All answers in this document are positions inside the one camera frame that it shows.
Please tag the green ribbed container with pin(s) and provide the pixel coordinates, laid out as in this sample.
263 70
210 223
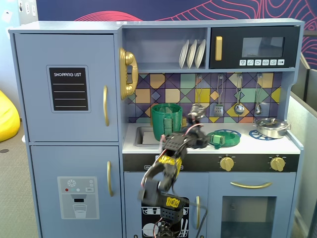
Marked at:
158 124

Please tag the colourful tile backsplash panel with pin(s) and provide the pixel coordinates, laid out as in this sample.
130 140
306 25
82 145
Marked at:
173 86

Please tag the dark round floor cover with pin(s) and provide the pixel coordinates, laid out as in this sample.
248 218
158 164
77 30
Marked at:
3 150

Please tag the steel toy pot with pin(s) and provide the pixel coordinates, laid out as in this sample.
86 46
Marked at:
272 132

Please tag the grey toy sink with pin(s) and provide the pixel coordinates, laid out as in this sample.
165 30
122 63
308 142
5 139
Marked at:
146 138

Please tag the steel pot lid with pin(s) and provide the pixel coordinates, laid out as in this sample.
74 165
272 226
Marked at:
270 122

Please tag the black shopping list board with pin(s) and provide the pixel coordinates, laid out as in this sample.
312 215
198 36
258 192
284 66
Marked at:
68 89

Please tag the metal ladle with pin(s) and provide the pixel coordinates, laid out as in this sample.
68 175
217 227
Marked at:
239 108

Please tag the white wall plate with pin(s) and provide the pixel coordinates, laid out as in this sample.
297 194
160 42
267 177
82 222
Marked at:
27 8
34 10
20 5

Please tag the metal slotted spatula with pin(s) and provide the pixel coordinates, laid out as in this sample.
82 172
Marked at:
218 109

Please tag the yellow bean bag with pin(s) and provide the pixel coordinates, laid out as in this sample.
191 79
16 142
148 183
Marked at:
7 119

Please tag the blue oven door with window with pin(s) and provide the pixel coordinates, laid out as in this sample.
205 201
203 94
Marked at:
215 198

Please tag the green round lid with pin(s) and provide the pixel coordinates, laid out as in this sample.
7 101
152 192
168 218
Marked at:
229 141

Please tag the blue upper fridge door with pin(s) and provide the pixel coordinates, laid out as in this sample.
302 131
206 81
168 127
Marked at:
32 111

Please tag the blue toy kitchen cabinet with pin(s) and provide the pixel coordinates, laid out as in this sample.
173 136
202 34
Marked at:
74 26

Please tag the gold toy faucet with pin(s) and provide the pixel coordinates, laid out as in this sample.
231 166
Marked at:
184 121

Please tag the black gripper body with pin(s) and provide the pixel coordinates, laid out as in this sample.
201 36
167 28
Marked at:
196 110

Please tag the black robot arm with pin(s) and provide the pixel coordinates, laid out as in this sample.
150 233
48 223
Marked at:
171 173

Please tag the blue lower freezer door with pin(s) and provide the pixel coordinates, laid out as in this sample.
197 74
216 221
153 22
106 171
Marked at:
44 161

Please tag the gold stove knob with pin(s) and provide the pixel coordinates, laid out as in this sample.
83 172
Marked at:
227 163
277 163

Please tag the black toy microwave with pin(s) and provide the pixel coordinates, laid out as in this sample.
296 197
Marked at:
230 49

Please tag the white toy plate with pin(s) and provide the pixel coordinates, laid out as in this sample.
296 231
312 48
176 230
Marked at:
200 53
183 54
191 54

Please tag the black control panel strip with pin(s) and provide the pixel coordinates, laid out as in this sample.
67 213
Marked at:
252 162

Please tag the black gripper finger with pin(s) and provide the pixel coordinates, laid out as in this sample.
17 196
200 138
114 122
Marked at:
193 110
201 109

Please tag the gold toy telephone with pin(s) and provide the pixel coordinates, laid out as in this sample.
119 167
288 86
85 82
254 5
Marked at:
128 62

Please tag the dishwasher door with dish print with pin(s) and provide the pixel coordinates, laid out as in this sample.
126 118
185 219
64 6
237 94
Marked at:
133 188

